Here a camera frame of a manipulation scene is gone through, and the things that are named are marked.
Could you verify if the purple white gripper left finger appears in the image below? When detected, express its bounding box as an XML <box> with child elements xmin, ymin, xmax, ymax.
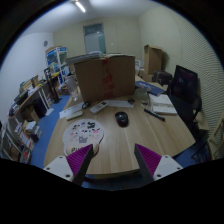
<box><xmin>44</xmin><ymin>144</ymin><xmax>94</xmax><ymax>186</ymax></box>

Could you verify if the white remote control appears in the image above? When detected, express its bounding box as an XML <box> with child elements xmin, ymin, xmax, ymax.
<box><xmin>90</xmin><ymin>101</ymin><xmax>108</xmax><ymax>114</ymax></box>

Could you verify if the stack of papers on box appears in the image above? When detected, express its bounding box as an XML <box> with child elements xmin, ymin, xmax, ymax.
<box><xmin>66</xmin><ymin>52</ymin><xmax>102</xmax><ymax>64</ymax></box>

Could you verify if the clear plastic cup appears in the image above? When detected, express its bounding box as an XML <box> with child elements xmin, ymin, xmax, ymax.
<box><xmin>65</xmin><ymin>76</ymin><xmax>79</xmax><ymax>101</ymax></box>

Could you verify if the black pen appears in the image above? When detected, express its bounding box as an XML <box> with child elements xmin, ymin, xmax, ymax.
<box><xmin>144</xmin><ymin>109</ymin><xmax>166</xmax><ymax>122</ymax></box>

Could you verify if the white display cabinet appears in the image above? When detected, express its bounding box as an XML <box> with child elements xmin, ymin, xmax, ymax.
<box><xmin>46</xmin><ymin>46</ymin><xmax>69</xmax><ymax>84</ymax></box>

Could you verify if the black computer mouse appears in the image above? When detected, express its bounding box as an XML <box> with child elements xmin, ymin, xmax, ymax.
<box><xmin>115</xmin><ymin>112</ymin><xmax>129</xmax><ymax>127</ymax></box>

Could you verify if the white flat remote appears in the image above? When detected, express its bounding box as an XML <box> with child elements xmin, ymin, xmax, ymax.
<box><xmin>66</xmin><ymin>110</ymin><xmax>83</xmax><ymax>121</ymax></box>

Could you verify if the blue folder on table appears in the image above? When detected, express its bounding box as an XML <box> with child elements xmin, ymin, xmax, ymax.
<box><xmin>135</xmin><ymin>81</ymin><xmax>164</xmax><ymax>96</ymax></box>

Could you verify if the black office chair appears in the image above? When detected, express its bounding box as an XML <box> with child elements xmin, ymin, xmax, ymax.
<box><xmin>167</xmin><ymin>64</ymin><xmax>203</xmax><ymax>126</ymax></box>

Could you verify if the shelf with clutter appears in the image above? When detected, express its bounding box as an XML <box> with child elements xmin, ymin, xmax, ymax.
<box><xmin>0</xmin><ymin>80</ymin><xmax>51</xmax><ymax>163</ymax></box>

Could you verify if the round patterned mouse pad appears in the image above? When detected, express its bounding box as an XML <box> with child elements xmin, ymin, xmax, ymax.
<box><xmin>62</xmin><ymin>119</ymin><xmax>104</xmax><ymax>156</ymax></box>

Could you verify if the open white book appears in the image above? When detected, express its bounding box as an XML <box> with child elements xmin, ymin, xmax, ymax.
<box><xmin>149</xmin><ymin>94</ymin><xmax>177</xmax><ymax>115</ymax></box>

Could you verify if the tall cardboard box background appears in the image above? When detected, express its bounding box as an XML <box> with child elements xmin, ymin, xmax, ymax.
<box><xmin>144</xmin><ymin>45</ymin><xmax>162</xmax><ymax>74</ymax></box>

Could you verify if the small black round object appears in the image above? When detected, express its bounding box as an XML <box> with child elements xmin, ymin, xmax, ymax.
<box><xmin>82</xmin><ymin>102</ymin><xmax>91</xmax><ymax>109</ymax></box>

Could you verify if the large brown cardboard box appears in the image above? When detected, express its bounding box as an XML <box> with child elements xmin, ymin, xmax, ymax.
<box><xmin>75</xmin><ymin>55</ymin><xmax>135</xmax><ymax>102</ymax></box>

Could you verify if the ceiling light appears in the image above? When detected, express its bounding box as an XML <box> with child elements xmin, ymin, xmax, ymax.
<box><xmin>75</xmin><ymin>1</ymin><xmax>86</xmax><ymax>13</ymax></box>

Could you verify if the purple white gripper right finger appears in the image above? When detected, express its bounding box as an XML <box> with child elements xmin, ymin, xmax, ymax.
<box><xmin>134</xmin><ymin>144</ymin><xmax>182</xmax><ymax>181</ymax></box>

